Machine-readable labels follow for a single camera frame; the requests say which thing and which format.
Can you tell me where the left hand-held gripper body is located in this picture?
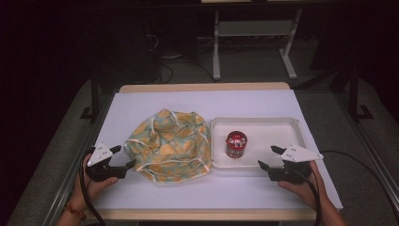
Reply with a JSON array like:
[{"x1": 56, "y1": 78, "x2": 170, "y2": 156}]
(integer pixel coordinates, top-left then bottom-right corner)
[{"x1": 85, "y1": 141, "x2": 127, "y2": 183}]

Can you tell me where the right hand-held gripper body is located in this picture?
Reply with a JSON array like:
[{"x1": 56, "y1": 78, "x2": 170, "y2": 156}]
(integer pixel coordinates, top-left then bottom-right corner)
[{"x1": 268, "y1": 143, "x2": 325, "y2": 186}]

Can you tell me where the white plastic tray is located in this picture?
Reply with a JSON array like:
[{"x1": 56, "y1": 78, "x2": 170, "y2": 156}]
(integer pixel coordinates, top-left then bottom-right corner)
[{"x1": 209, "y1": 116, "x2": 307, "y2": 170}]

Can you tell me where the red round can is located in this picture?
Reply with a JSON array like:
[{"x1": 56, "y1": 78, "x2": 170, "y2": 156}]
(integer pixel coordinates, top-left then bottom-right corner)
[{"x1": 225, "y1": 130, "x2": 248, "y2": 159}]

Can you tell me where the green yellow floral cloth bag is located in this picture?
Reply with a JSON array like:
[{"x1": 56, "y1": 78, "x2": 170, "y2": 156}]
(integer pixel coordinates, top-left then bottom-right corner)
[{"x1": 123, "y1": 107, "x2": 212, "y2": 184}]

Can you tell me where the person's left hand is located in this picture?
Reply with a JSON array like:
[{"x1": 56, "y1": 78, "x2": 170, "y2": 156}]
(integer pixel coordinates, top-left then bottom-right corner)
[{"x1": 72, "y1": 153, "x2": 120, "y2": 212}]

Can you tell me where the person's right hand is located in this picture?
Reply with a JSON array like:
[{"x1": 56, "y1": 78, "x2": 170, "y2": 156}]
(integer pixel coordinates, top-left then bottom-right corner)
[{"x1": 277, "y1": 160, "x2": 327, "y2": 212}]

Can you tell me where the black metal stand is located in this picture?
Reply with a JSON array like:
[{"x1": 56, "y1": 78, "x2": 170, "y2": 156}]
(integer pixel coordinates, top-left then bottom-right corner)
[
  {"x1": 79, "y1": 60, "x2": 102, "y2": 122},
  {"x1": 346, "y1": 60, "x2": 375, "y2": 122}
]

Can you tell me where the white table sheet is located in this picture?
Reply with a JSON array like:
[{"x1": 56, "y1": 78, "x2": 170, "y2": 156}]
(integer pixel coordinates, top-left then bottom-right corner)
[{"x1": 90, "y1": 89, "x2": 343, "y2": 211}]

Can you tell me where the wooden table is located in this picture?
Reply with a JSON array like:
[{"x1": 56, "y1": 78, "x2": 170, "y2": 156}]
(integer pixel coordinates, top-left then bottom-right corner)
[{"x1": 84, "y1": 81, "x2": 318, "y2": 221}]

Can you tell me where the white metal stand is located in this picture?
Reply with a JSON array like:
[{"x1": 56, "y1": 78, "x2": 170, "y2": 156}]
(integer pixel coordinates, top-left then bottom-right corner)
[{"x1": 212, "y1": 8, "x2": 304, "y2": 81}]

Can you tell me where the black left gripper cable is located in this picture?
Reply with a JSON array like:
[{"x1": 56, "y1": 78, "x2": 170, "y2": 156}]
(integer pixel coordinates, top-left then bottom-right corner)
[{"x1": 78, "y1": 150, "x2": 107, "y2": 226}]

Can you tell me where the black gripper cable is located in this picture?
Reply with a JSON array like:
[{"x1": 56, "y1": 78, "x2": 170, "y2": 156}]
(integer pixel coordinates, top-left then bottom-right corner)
[
  {"x1": 78, "y1": 150, "x2": 107, "y2": 226},
  {"x1": 293, "y1": 168, "x2": 324, "y2": 226}
]

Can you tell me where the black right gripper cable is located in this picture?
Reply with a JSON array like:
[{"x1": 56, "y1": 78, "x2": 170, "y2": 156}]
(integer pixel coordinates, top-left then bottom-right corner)
[{"x1": 293, "y1": 168, "x2": 324, "y2": 226}]

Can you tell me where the metal frame rail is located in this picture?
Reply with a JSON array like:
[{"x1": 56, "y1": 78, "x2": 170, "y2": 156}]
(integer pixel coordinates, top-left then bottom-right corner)
[
  {"x1": 41, "y1": 92, "x2": 116, "y2": 226},
  {"x1": 332, "y1": 92, "x2": 399, "y2": 206}
]

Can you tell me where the red bracelet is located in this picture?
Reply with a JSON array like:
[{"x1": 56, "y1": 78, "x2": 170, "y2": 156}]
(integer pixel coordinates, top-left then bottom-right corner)
[{"x1": 63, "y1": 202, "x2": 88, "y2": 221}]

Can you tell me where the black floor cable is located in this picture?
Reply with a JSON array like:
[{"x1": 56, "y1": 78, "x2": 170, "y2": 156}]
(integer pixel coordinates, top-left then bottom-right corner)
[{"x1": 319, "y1": 150, "x2": 399, "y2": 220}]

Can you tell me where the bundle of floor cables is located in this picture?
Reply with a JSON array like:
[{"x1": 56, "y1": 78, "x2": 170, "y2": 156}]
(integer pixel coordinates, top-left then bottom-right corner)
[{"x1": 147, "y1": 32, "x2": 218, "y2": 85}]

